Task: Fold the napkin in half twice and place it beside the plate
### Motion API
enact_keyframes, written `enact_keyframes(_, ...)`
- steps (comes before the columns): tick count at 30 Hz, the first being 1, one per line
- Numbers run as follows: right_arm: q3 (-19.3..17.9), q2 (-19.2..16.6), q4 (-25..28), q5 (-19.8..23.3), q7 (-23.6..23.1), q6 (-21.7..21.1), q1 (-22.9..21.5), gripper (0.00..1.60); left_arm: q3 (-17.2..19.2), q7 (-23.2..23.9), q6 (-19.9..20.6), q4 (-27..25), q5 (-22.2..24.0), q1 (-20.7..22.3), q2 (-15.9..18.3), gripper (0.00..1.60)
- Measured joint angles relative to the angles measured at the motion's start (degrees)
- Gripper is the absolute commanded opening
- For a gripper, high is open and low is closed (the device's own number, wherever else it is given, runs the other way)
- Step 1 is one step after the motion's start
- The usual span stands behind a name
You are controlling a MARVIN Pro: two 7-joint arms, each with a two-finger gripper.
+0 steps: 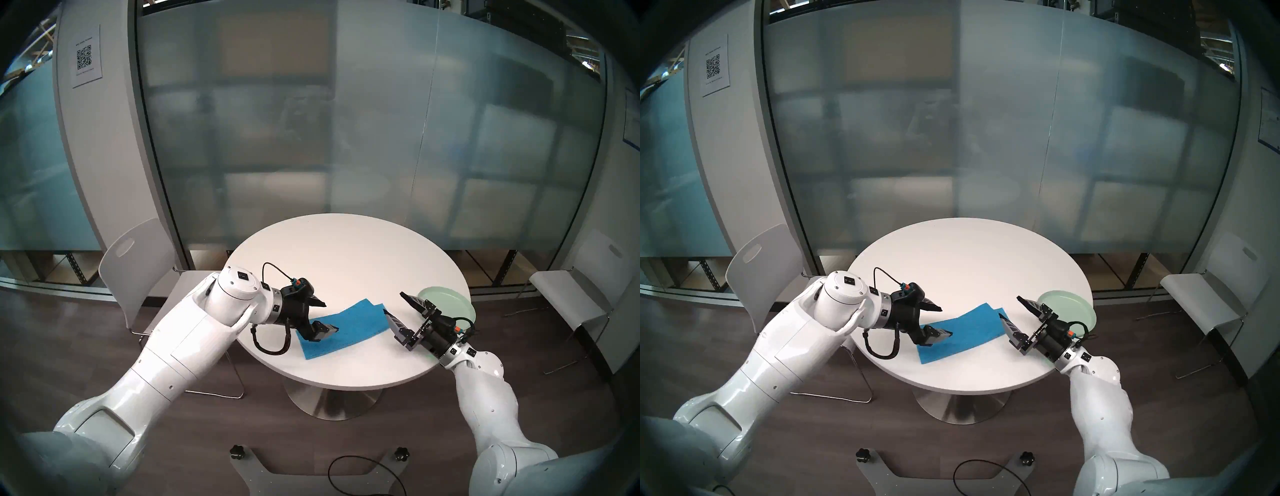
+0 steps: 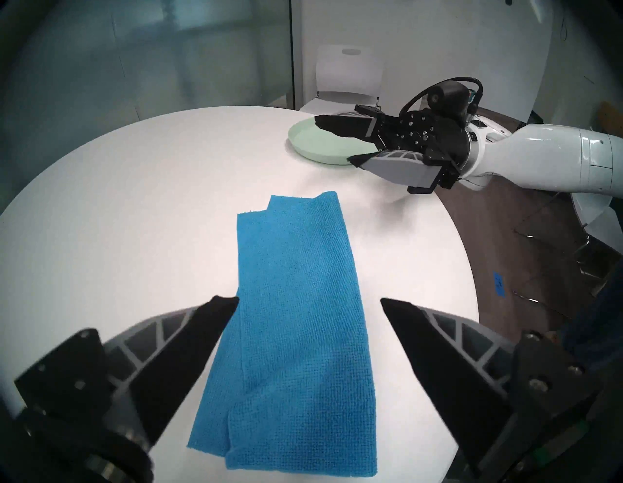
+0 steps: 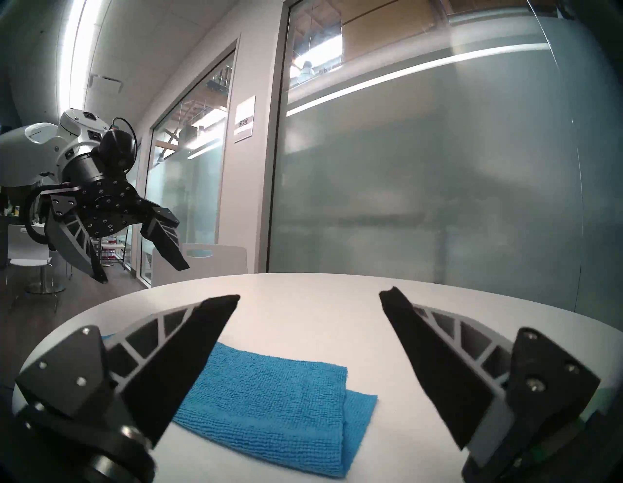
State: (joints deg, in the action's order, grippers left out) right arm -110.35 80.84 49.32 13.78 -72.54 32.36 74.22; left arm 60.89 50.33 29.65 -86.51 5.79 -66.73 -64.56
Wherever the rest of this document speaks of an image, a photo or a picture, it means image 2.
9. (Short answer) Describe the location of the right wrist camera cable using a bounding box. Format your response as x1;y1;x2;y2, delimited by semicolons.
399;76;484;117

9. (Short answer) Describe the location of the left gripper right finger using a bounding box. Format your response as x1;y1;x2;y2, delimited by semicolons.
381;298;601;480

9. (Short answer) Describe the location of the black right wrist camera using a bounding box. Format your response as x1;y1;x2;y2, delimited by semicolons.
427;82;471;120

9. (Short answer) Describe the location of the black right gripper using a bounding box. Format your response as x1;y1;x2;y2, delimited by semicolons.
315;104;474;195

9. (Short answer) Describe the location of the pale green round plate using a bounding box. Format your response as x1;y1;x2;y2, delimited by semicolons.
287;117;371;167

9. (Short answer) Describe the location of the blue microfiber napkin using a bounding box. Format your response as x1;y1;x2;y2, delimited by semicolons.
187;191;379;478

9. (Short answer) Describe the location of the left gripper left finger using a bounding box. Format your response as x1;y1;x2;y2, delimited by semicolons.
14;296;240;449

